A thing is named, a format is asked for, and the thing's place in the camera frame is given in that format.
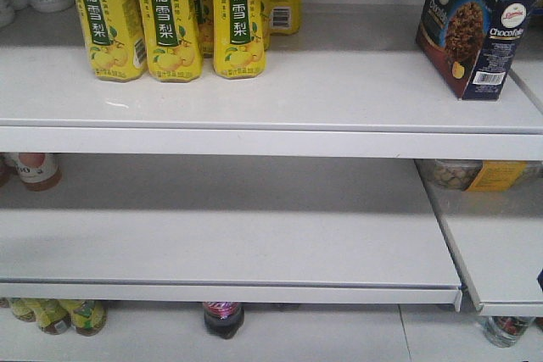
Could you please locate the dark blue chocolate cookie box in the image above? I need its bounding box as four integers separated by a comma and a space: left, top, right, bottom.
416, 0, 539, 101

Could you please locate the white supermarket shelving unit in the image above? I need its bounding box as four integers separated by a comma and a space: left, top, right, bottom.
1, 4, 542, 315

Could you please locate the dark cola bottle bottom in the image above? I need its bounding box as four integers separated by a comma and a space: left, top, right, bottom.
202, 302, 244, 339

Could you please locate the yellow biscuit box lower shelf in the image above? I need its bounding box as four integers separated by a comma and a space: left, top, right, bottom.
416, 159, 542, 192

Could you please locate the yellow pear drink bottle right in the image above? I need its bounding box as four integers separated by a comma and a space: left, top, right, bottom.
212, 0, 266, 80

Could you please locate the yellow pear drink bottle middle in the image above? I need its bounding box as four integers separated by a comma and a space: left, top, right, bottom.
139, 0, 203, 82

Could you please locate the peach drink bottle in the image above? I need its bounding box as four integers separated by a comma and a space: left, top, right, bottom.
8, 153, 62, 192

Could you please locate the yellow pear drink bottle left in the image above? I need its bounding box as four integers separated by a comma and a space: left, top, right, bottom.
75, 0, 147, 82

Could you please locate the green tea bottle bottom left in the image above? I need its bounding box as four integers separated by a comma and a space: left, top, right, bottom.
59, 299, 107, 337

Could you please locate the clear bottle bottom right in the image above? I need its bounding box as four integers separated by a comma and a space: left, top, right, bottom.
484, 316, 535, 348

